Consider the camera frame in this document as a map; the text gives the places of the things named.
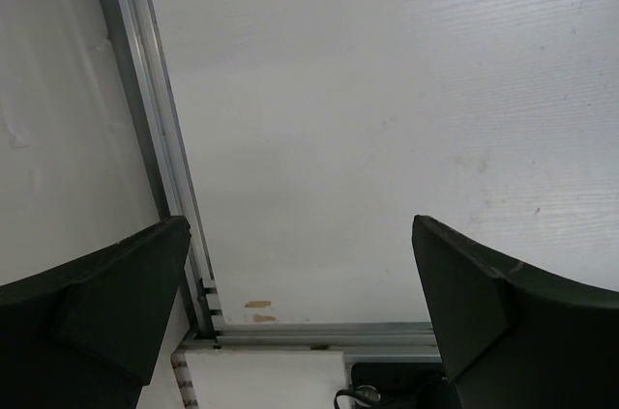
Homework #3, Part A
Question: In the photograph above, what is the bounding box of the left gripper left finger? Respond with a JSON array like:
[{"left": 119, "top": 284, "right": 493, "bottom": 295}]
[{"left": 1, "top": 216, "right": 191, "bottom": 408}]

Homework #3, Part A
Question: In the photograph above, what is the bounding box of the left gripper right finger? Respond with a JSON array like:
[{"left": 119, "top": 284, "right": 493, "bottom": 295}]
[{"left": 412, "top": 216, "right": 618, "bottom": 408}]

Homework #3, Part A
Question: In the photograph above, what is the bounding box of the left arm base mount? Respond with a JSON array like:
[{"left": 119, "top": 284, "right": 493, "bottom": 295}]
[{"left": 333, "top": 363, "right": 461, "bottom": 409}]

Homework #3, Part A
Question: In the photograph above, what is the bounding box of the aluminium rail side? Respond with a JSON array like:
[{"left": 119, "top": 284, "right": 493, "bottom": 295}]
[{"left": 100, "top": 0, "right": 221, "bottom": 340}]

